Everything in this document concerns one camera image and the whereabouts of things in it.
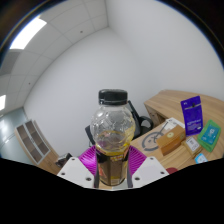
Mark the wooden shelf cabinet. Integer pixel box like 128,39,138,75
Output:
13,119,63,176

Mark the wooden side desk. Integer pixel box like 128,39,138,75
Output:
143,89,224,138

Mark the clear bottle with black cap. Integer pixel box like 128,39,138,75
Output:
89,88,136,188

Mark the ceiling light panel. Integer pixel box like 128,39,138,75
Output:
0,94,7,112
9,16,48,51

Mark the small light blue box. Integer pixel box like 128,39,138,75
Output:
194,152,209,165

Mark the small tan box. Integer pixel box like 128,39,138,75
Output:
181,136,203,160

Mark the purple standing pouch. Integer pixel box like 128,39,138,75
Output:
180,95,205,137

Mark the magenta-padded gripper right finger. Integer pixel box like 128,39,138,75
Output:
126,145,170,189

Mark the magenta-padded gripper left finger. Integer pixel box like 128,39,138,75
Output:
56,144,98,189

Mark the round grey printed paper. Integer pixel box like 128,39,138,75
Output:
140,120,171,152

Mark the orange wooden box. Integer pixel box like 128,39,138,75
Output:
155,124,187,157

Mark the green flat pouch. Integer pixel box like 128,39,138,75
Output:
196,119,222,154

